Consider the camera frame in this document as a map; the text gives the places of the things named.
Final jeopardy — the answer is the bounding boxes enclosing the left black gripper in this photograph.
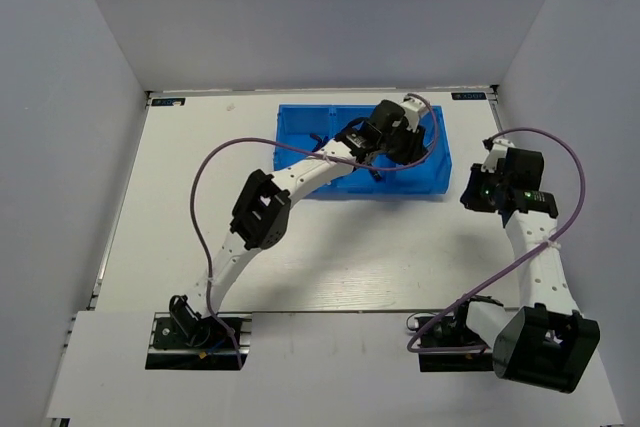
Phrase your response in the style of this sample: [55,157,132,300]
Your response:
[379,118,428,167]

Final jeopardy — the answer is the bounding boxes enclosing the large hex key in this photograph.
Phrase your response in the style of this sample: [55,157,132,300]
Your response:
[309,133,329,152]

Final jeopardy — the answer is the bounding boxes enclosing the blue handled screwdriver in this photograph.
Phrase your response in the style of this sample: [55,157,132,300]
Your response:
[370,171,384,183]

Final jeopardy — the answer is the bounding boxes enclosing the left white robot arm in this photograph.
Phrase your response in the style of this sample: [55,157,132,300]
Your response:
[169,93,435,347]

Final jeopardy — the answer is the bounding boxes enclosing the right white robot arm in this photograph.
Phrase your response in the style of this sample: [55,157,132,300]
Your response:
[451,139,600,393]

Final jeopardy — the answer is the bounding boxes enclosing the right corner label sticker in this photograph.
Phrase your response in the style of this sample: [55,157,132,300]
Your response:
[451,92,487,101]

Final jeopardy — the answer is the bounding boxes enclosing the corner label sticker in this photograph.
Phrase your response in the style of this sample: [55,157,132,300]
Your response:
[151,98,186,107]
[451,92,487,101]

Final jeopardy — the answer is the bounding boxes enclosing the blue three-compartment bin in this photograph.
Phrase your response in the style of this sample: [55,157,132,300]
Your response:
[272,103,455,198]

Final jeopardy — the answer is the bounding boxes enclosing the left corner label sticker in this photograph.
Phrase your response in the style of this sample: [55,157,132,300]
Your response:
[151,98,186,107]

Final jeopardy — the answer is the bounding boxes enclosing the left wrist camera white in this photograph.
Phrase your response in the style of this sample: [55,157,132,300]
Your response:
[400,93,432,132]

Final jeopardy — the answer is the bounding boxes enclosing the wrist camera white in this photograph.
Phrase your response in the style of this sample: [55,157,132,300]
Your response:
[481,137,515,173]
[400,93,432,132]

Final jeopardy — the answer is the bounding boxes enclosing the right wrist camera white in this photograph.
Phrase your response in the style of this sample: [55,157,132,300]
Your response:
[481,137,515,173]

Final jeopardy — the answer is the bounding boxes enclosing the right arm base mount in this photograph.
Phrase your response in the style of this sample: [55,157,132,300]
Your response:
[416,305,493,373]

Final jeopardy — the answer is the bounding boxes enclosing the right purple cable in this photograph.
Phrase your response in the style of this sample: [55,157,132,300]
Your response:
[407,126,587,354]

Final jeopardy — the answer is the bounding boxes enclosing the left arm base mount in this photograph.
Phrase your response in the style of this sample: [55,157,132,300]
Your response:
[145,313,240,371]

